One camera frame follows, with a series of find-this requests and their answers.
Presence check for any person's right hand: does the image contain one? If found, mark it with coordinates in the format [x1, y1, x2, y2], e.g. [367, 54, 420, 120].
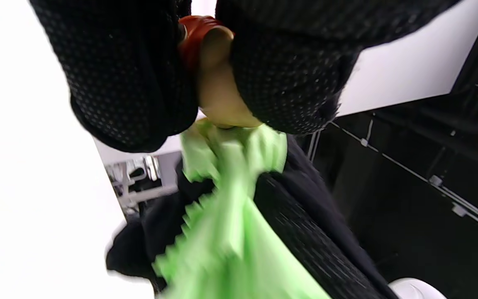
[106, 135, 397, 299]

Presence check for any person's left hand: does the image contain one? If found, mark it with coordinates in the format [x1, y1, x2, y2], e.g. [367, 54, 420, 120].
[29, 0, 463, 153]

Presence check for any green dusting cloth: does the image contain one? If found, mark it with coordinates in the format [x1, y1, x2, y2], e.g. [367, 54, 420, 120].
[152, 118, 332, 299]

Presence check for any orange shell dog ornament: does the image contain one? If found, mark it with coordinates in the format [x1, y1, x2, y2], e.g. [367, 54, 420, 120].
[178, 16, 263, 129]

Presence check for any large white backdrop board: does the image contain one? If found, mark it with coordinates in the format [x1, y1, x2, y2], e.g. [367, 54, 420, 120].
[337, 0, 478, 118]

